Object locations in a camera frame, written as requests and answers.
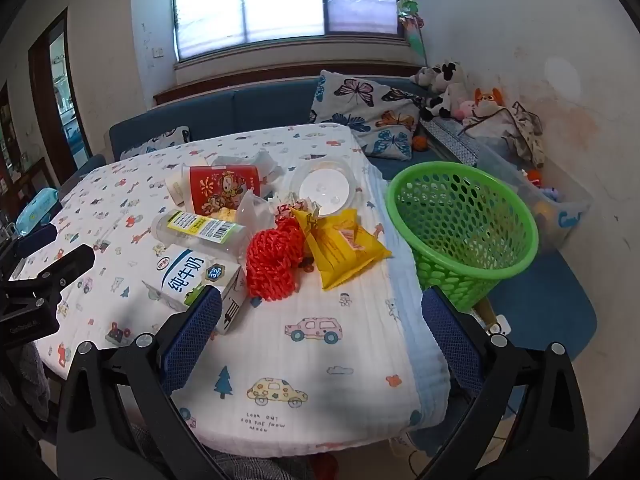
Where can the clear plastic bottle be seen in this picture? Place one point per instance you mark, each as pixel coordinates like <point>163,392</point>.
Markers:
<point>200,227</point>

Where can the blue wet wipes pack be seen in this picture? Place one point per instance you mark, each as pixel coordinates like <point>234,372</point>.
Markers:
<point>37,207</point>

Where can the clear plastic bowl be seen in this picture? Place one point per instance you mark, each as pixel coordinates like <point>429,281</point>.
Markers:
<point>325,187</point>

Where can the blue sofa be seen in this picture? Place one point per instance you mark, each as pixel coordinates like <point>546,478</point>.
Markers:
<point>270,105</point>

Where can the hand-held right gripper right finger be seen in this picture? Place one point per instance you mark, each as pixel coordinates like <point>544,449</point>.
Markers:
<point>452,345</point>

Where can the orange fox plush toy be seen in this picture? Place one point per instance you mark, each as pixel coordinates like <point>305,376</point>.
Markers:
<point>487,100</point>

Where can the brown wooden door frame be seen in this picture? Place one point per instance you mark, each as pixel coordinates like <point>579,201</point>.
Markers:
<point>36,85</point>

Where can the clear plastic storage box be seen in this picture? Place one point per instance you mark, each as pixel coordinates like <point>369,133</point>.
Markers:
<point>565,215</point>

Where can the white paper cup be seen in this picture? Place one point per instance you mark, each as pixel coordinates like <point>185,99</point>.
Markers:
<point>175,185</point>

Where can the pink plush toy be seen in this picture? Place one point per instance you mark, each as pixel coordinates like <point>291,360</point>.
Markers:
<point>467,109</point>

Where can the green plastic basket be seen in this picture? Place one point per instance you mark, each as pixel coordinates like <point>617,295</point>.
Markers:
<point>440,166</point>

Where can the small orange ball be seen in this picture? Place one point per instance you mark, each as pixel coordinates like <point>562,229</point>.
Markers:
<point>421,144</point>

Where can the red cartoon paper cup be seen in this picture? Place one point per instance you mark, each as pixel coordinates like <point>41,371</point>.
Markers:
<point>220,187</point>

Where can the window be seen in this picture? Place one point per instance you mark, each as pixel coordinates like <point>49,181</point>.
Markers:
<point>280,0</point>

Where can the blue patterned cushion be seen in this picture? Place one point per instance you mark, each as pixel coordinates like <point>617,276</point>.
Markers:
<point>450,142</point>

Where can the small printed pillow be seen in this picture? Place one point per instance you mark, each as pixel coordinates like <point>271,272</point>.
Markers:
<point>165,140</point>

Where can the white blue milk carton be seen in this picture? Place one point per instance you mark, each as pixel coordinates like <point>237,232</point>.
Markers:
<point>185,275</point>

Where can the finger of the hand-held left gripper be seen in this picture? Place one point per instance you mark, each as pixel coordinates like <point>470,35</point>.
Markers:
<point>65,266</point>
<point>36,237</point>

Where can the small orange toy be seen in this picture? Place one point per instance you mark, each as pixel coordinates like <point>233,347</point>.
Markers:
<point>534,177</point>

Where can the cartoon car printed blanket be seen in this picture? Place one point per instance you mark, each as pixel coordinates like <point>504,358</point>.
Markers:
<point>325,300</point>

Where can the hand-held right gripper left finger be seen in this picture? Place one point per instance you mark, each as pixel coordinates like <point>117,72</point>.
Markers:
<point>192,340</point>

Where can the yellow snack packet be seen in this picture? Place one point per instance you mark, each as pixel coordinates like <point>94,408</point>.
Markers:
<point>340,250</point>

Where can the beige crumpled cloth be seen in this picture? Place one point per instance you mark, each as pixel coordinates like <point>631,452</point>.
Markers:
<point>525,130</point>

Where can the wooden cabinet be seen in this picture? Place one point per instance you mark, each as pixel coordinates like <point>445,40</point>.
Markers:
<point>10,160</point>

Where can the cow plush toy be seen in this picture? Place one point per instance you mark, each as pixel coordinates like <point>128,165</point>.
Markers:
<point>447,95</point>

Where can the clear plastic bag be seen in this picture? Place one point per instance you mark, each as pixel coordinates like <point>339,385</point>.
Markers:
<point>260,162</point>

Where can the white paper wrapper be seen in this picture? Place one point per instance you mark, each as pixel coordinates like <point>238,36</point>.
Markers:
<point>300,206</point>

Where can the cardboard box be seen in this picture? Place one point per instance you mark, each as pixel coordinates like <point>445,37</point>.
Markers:
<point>486,312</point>

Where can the colourful pinwheel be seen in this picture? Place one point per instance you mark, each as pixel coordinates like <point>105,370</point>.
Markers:
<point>410,22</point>

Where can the butterfly print pillow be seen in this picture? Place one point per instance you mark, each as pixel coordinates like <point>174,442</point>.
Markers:
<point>360,110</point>

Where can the red foam net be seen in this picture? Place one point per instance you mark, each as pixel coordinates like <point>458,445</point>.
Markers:
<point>272,260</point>

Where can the grey plush toy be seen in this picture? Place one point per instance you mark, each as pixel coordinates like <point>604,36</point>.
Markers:
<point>422,76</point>

